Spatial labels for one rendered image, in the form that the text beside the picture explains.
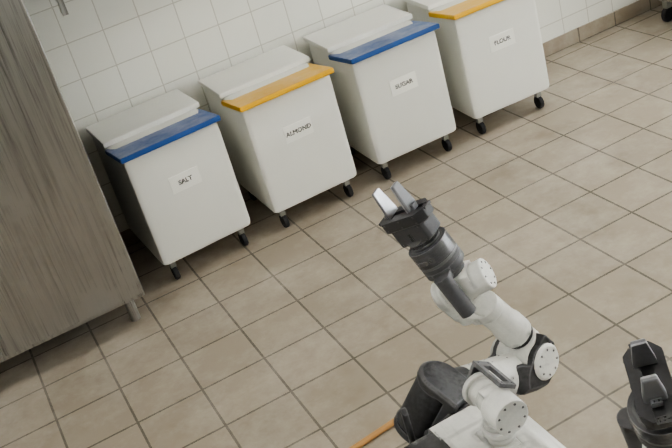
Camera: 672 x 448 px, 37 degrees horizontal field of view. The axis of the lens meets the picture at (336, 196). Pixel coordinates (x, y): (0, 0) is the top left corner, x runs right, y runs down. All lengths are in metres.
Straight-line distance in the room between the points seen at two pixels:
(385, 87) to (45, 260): 1.96
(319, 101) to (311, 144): 0.23
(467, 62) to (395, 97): 0.47
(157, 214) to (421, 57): 1.62
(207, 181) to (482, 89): 1.65
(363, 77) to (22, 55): 1.79
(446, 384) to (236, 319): 2.91
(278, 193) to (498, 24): 1.53
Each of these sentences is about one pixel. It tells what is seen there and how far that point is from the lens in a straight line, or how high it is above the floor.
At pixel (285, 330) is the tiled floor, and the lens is 4.60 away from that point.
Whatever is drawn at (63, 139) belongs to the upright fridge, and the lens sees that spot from 4.57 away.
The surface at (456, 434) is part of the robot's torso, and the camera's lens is 1.86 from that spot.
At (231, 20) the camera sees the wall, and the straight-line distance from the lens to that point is 5.65.
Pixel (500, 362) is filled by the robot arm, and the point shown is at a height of 1.21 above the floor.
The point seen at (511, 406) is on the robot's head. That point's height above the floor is 1.39.
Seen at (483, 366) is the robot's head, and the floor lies 1.41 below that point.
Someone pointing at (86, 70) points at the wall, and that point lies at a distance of 5.48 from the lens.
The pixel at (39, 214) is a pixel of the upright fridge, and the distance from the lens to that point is 4.66.
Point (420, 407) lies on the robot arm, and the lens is 1.97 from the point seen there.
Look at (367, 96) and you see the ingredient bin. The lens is 5.33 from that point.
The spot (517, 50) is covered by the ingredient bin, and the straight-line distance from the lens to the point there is 5.76.
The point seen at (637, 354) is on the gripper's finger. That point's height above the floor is 1.62.
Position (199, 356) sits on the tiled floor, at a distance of 4.65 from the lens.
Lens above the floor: 2.52
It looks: 27 degrees down
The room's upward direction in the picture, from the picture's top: 16 degrees counter-clockwise
